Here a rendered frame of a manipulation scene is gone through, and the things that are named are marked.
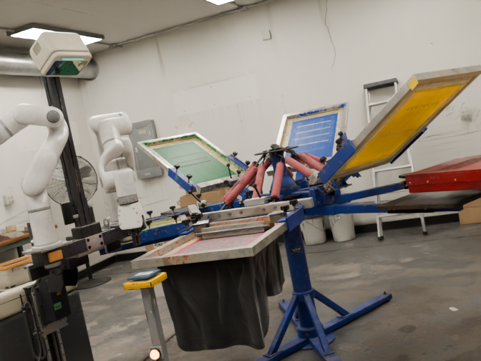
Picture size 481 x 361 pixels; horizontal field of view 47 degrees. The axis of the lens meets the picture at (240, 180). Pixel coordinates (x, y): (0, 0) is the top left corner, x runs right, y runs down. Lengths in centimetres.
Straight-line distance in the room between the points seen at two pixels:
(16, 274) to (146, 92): 511
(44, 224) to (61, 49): 74
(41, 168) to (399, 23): 518
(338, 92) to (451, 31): 140
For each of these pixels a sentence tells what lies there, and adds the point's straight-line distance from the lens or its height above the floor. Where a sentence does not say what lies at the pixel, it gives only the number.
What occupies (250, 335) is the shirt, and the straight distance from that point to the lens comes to 251.
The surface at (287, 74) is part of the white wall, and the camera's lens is 706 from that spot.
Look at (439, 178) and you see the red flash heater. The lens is 268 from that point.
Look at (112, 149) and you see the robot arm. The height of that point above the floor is 148.
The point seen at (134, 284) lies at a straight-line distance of 226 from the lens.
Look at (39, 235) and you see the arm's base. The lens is 248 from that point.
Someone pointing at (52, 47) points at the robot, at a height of 195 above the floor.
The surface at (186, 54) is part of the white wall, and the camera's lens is 758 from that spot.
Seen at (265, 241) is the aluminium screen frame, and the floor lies 98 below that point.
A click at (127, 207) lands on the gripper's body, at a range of 224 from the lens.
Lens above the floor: 143
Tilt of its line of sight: 4 degrees down
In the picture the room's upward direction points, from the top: 11 degrees counter-clockwise
